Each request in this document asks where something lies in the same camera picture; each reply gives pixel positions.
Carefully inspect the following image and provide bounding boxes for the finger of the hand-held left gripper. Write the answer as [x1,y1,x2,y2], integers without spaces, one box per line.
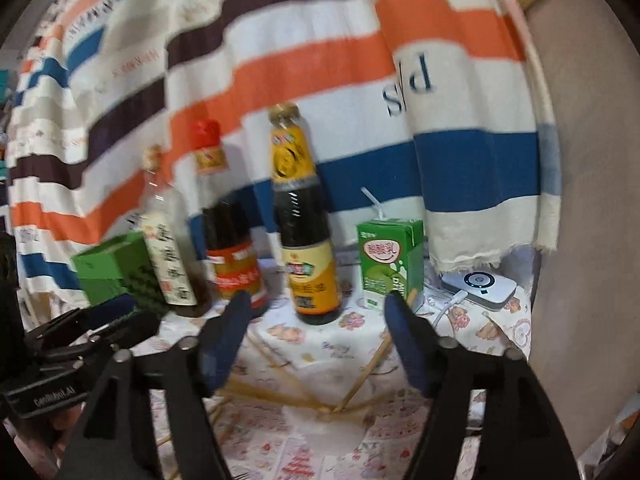
[30,294,138,338]
[85,310,162,356]

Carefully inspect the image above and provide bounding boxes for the translucent plastic cup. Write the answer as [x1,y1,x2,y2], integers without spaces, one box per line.
[280,400,376,456]

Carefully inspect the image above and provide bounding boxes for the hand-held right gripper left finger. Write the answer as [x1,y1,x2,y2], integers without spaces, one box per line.
[82,290,253,480]

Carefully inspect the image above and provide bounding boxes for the pile of wooden chopsticks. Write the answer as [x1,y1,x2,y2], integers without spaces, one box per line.
[155,290,421,480]

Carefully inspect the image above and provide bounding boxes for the white electronic device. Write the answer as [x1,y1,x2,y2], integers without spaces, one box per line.
[441,270,518,311]

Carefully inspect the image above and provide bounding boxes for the brown board panel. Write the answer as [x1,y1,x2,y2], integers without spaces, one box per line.
[520,0,640,461]

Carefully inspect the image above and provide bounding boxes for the white cable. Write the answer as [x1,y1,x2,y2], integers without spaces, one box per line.
[427,292,468,331]

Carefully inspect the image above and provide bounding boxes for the yellow-label oyster sauce bottle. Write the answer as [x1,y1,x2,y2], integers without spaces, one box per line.
[267,102,343,326]

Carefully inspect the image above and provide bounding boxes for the clear cooking wine bottle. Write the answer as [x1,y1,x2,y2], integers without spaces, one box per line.
[141,145,213,318]

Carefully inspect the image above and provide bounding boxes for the striped hanging cloth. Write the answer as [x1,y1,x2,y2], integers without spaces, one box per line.
[5,0,563,301]

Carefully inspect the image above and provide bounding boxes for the cartoon bear printed tablecloth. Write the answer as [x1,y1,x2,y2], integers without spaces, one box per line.
[20,245,536,480]

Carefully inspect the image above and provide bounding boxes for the green checkered box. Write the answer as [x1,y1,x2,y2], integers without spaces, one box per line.
[70,232,168,318]

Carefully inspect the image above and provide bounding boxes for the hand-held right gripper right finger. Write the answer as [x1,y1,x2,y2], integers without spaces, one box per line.
[384,291,581,480]

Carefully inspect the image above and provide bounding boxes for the red-capped sesame oil bottle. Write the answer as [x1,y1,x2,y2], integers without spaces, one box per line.
[192,120,266,311]

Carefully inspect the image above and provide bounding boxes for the green milk drink carton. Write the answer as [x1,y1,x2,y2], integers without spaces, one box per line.
[356,187,426,311]

